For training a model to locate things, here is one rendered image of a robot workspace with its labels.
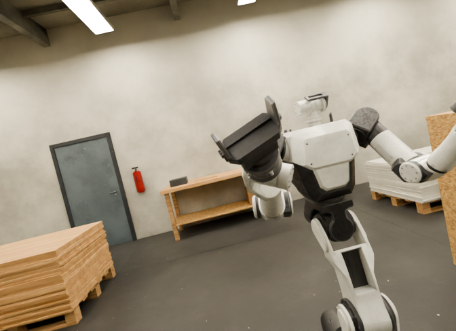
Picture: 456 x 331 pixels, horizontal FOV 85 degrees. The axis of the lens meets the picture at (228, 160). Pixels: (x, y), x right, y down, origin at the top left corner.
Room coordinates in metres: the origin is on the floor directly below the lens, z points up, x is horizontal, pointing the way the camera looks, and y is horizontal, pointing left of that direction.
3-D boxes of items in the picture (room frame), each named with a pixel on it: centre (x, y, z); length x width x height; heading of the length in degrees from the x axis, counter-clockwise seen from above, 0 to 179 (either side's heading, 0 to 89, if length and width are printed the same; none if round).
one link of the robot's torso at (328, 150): (1.09, -0.38, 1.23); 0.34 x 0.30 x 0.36; 93
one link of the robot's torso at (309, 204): (1.12, -0.38, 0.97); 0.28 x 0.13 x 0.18; 3
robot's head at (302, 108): (1.03, -0.38, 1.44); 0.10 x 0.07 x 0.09; 93
